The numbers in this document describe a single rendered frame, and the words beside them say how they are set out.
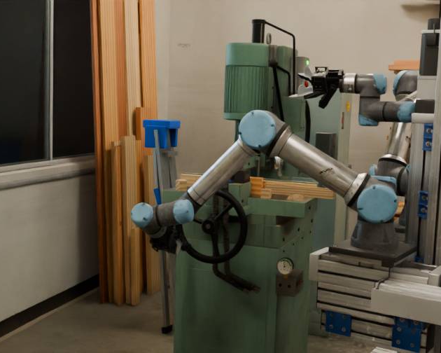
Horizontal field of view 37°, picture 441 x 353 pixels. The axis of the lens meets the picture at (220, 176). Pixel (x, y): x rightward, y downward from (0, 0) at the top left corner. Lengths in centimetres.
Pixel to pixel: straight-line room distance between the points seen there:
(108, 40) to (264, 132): 232
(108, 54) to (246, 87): 167
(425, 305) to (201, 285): 104
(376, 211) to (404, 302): 28
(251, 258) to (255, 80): 70
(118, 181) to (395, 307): 238
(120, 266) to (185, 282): 143
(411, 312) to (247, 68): 118
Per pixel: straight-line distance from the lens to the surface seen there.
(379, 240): 214
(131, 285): 419
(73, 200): 413
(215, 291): 269
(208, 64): 528
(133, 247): 408
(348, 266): 219
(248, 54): 265
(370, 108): 247
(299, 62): 295
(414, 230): 235
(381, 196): 198
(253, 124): 200
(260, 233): 258
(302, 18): 512
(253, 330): 268
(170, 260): 359
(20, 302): 379
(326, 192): 265
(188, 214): 211
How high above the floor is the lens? 126
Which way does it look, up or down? 6 degrees down
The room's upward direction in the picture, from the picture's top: 2 degrees clockwise
